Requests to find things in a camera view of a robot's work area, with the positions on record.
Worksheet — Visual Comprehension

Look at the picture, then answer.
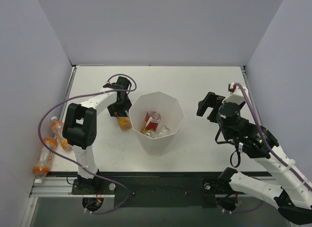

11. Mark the clear plastic bottle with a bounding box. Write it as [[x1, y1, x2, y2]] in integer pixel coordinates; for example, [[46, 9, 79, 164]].
[[144, 125, 171, 139]]

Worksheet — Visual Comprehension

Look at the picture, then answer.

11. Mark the white plastic bin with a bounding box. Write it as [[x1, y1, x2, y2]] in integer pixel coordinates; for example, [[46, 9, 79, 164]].
[[129, 92, 184, 156]]

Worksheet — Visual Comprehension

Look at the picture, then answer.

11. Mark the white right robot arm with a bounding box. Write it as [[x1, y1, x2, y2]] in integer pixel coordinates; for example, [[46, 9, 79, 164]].
[[196, 92, 312, 225]]

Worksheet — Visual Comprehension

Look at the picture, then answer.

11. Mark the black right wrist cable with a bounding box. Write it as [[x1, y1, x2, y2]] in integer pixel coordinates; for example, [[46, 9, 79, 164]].
[[214, 124, 242, 167]]

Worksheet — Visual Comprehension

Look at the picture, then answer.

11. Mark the orange label bottle table corner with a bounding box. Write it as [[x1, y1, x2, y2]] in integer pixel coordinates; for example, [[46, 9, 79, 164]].
[[33, 138, 58, 184]]

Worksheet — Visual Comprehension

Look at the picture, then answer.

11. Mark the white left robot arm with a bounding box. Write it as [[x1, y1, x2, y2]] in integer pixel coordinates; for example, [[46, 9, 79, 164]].
[[62, 74, 135, 194]]

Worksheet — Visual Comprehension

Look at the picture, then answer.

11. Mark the aluminium table edge rail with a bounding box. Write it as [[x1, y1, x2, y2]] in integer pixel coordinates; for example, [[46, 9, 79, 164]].
[[29, 65, 77, 198]]

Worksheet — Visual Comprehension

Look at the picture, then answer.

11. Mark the red gold label bottle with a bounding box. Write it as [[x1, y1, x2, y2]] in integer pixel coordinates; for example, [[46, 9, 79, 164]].
[[140, 111, 161, 134]]

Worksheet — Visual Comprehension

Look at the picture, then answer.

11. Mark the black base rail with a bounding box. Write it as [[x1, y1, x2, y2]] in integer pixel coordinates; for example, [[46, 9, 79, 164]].
[[72, 172, 243, 211]]

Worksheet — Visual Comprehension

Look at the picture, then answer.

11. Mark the orange juice bottle blue label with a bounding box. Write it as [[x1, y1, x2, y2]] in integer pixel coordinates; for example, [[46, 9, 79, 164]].
[[116, 111, 132, 131]]

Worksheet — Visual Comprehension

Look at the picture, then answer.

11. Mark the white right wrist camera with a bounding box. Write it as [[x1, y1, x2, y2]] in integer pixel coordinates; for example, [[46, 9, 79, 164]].
[[222, 83, 245, 105]]

